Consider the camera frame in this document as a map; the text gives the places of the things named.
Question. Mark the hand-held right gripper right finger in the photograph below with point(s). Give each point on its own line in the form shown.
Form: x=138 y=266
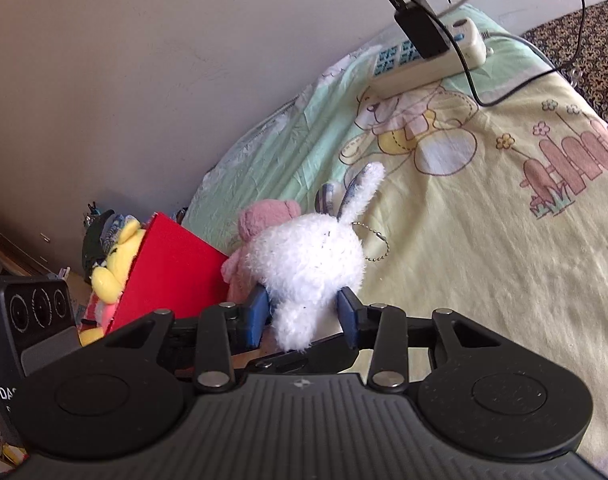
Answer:
x=348 y=317

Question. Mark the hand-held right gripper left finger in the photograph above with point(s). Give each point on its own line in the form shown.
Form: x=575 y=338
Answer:
x=258 y=312

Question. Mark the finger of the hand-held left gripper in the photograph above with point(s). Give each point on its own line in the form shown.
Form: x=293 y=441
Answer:
x=294 y=360

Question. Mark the white bunny plush toy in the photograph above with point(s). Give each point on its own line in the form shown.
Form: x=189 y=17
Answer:
x=309 y=260

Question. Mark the yellow tiger plush toy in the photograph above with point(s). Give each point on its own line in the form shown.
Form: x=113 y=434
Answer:
x=109 y=280

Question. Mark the red cardboard box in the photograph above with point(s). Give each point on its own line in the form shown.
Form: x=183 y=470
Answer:
x=174 y=270

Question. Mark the pink plush toy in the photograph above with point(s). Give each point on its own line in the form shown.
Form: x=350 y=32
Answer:
x=264 y=217

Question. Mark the wooden cabinet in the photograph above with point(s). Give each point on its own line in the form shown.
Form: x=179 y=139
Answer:
x=4 y=252

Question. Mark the pile of clothes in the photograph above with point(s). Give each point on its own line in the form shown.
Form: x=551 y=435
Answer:
x=96 y=240

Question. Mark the cartoon printed bed sheet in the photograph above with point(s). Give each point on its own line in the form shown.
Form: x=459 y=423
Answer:
x=484 y=260

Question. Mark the white power strip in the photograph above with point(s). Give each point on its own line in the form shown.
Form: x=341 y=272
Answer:
x=464 y=52

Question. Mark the black power adapter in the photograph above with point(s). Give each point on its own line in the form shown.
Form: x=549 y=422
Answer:
x=421 y=27

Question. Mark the leopard print cloth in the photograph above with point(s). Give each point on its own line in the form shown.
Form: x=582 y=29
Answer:
x=599 y=45

